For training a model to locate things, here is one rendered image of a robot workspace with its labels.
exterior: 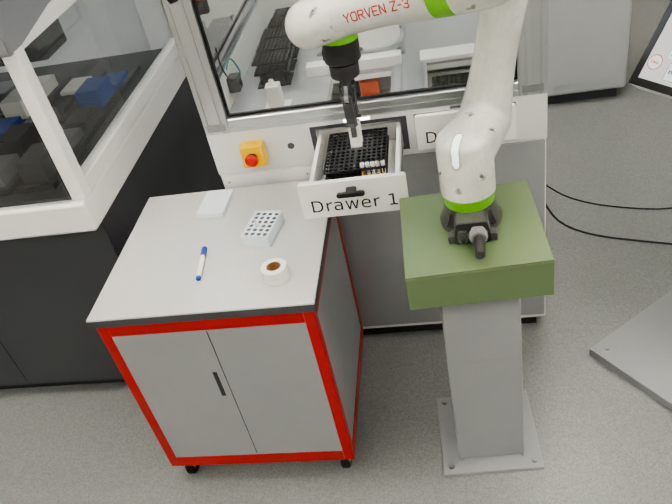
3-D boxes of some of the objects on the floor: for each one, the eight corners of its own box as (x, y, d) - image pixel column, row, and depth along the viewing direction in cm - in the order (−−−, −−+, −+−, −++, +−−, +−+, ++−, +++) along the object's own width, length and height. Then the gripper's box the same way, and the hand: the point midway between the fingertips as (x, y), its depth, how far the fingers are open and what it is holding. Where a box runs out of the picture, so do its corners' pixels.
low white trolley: (362, 479, 218) (314, 303, 172) (177, 485, 229) (85, 321, 183) (370, 344, 263) (333, 176, 217) (215, 355, 274) (149, 197, 228)
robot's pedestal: (544, 469, 209) (545, 281, 163) (444, 477, 213) (418, 296, 167) (526, 392, 232) (522, 208, 186) (436, 400, 236) (411, 222, 190)
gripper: (331, 51, 180) (345, 133, 194) (325, 75, 168) (341, 160, 182) (359, 47, 178) (372, 130, 192) (356, 71, 166) (369, 157, 181)
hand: (355, 133), depth 185 cm, fingers closed
